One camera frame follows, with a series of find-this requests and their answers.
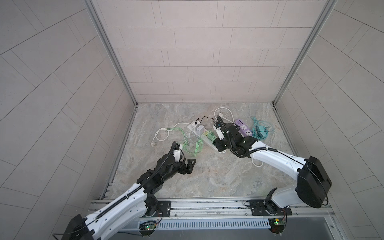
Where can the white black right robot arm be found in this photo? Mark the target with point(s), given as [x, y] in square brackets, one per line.
[312, 182]

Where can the circuit board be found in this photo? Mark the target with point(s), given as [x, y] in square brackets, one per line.
[148, 226]
[277, 226]

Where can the purple power strip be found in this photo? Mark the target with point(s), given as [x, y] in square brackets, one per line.
[244, 129]

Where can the light green cube charger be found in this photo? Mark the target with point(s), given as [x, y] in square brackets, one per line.
[211, 136]

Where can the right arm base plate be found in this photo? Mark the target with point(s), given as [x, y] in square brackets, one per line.
[260, 208]

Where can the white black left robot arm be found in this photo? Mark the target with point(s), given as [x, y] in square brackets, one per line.
[136, 202]

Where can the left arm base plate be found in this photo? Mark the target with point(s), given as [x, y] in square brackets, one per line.
[158, 209]

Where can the white cube charger black plug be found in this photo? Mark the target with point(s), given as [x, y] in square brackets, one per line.
[193, 126]

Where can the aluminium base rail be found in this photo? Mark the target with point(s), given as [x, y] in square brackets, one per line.
[224, 212]

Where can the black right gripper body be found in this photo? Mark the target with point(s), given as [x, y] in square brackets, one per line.
[224, 143]

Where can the teal charger lower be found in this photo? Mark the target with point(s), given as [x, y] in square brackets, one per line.
[262, 135]

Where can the left circuit board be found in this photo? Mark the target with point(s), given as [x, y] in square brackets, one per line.
[148, 226]

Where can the teal charger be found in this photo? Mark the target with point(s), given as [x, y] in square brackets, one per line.
[261, 128]
[262, 135]

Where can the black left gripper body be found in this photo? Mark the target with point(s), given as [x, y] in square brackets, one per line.
[174, 169]

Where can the white multicolour power strip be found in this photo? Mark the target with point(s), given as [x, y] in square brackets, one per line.
[217, 144]

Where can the teal charger upper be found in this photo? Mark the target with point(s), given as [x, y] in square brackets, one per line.
[261, 128]

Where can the right circuit board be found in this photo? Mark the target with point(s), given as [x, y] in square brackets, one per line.
[277, 226]

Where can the white square charger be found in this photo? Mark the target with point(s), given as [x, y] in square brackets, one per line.
[200, 130]

